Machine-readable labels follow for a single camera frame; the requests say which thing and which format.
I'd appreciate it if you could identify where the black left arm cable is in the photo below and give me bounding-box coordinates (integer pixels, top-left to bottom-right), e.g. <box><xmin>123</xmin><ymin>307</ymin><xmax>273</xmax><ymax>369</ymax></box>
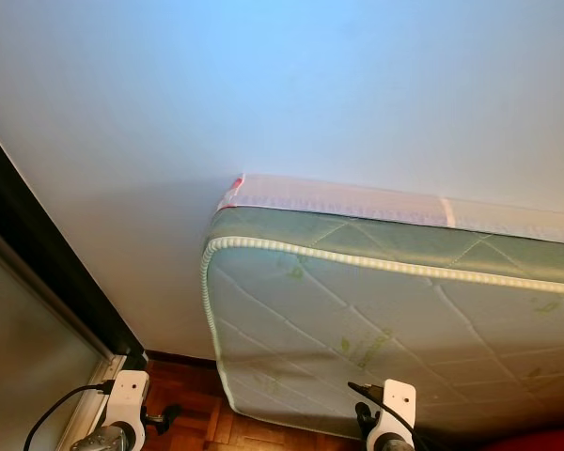
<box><xmin>23</xmin><ymin>381</ymin><xmax>116</xmax><ymax>451</ymax></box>

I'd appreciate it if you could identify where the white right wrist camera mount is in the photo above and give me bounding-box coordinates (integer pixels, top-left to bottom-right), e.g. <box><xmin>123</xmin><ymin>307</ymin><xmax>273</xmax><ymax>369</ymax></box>
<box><xmin>367</xmin><ymin>379</ymin><xmax>416</xmax><ymax>447</ymax></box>

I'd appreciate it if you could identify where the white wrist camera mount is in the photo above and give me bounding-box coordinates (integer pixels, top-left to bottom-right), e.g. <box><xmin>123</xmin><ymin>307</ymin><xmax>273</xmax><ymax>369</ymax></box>
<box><xmin>103</xmin><ymin>369</ymin><xmax>151</xmax><ymax>438</ymax></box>
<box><xmin>367</xmin><ymin>379</ymin><xmax>416</xmax><ymax>447</ymax></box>

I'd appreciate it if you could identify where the frosted glass sliding door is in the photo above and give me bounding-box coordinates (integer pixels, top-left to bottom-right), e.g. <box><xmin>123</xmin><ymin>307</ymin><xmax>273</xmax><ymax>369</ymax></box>
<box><xmin>0</xmin><ymin>244</ymin><xmax>123</xmax><ymax>451</ymax></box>

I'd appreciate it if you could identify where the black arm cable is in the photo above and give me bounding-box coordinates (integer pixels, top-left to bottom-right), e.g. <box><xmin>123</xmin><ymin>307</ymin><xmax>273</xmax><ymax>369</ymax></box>
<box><xmin>23</xmin><ymin>381</ymin><xmax>116</xmax><ymax>451</ymax></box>
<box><xmin>348</xmin><ymin>381</ymin><xmax>429</xmax><ymax>451</ymax></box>

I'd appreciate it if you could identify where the green white quilted mattress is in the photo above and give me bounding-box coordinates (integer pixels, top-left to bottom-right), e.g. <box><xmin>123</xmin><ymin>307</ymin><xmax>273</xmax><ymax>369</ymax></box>
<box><xmin>200</xmin><ymin>207</ymin><xmax>564</xmax><ymax>443</ymax></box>

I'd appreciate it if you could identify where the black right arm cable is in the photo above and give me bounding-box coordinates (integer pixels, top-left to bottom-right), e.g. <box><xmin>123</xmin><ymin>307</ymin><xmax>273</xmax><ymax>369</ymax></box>
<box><xmin>348</xmin><ymin>381</ymin><xmax>429</xmax><ymax>451</ymax></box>

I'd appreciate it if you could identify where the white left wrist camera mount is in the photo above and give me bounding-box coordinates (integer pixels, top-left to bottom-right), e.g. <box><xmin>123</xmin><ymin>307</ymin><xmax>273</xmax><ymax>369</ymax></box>
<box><xmin>103</xmin><ymin>369</ymin><xmax>151</xmax><ymax>438</ymax></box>

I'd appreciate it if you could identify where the black door frame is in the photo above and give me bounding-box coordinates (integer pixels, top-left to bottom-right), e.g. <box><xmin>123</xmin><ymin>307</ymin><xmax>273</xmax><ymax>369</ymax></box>
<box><xmin>0</xmin><ymin>122</ymin><xmax>147</xmax><ymax>377</ymax></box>

